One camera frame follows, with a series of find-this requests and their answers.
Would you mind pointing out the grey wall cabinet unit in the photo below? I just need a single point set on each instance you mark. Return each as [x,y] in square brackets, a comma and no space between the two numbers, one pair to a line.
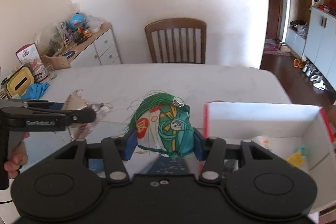
[323,37]

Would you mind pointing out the blue rubber gloves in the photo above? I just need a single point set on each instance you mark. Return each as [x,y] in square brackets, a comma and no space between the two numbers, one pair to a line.
[35,90]

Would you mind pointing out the bag of dried goods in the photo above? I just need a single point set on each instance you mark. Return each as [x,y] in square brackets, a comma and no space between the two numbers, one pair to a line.
[50,40]

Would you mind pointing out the blue globe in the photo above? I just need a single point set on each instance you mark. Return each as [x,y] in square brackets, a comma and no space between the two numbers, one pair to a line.
[76,21]

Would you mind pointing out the person's left hand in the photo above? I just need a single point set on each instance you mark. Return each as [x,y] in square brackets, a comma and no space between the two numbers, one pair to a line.
[18,158]

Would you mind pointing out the small teal packet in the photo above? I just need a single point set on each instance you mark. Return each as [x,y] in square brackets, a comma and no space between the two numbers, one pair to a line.
[303,151]

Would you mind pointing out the grey plastic bag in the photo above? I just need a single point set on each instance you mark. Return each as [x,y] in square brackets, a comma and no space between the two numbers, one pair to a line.
[302,30]

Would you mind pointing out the red snack bag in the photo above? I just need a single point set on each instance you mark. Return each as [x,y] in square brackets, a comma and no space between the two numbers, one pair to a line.
[30,61]

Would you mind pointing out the silver foil wrapper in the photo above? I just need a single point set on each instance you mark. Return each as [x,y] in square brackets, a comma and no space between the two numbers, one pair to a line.
[78,103]

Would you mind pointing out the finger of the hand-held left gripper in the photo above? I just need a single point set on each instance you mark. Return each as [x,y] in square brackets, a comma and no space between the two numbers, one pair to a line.
[81,116]
[56,106]

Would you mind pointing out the orange slippers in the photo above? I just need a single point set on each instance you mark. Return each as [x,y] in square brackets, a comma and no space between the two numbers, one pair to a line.
[298,63]

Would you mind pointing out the white cardboard box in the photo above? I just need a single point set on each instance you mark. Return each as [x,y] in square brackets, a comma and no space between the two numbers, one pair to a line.
[262,119]

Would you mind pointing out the wooden holder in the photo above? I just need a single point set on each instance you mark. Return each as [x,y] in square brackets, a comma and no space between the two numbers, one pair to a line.
[56,62]

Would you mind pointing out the clear plastic bag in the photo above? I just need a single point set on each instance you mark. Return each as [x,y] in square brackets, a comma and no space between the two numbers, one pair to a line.
[94,24]

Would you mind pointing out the yellow tissue box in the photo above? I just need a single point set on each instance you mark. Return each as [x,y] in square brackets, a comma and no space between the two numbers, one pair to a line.
[21,82]

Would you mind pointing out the green printed pouch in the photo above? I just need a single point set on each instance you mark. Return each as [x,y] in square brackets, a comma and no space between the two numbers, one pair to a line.
[170,127]

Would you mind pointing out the grey white shoes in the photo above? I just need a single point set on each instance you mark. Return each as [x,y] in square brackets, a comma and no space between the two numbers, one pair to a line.
[315,78]

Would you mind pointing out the white sideboard cabinet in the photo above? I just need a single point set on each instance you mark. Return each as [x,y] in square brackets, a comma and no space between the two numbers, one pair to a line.
[105,48]

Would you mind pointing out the dark cloth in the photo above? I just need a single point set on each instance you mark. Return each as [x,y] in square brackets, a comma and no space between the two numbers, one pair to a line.
[296,22]

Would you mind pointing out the light slippers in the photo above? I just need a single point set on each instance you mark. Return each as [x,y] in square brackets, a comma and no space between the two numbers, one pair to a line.
[284,47]

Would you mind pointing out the yellow cardboard box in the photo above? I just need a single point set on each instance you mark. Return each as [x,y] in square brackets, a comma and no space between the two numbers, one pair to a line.
[294,159]

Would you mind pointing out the drinking glass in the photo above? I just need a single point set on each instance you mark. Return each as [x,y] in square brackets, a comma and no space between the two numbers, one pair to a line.
[50,71]

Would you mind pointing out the wooden chair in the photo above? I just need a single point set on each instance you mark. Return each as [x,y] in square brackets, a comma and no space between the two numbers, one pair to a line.
[176,23]
[331,111]

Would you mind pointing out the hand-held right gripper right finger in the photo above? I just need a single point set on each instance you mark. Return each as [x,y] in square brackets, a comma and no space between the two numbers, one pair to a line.
[197,146]

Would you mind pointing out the patterned rug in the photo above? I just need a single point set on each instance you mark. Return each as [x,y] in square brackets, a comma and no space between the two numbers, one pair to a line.
[270,48]

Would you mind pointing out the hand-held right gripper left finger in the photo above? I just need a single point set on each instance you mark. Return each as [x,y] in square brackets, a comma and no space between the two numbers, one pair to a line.
[131,146]

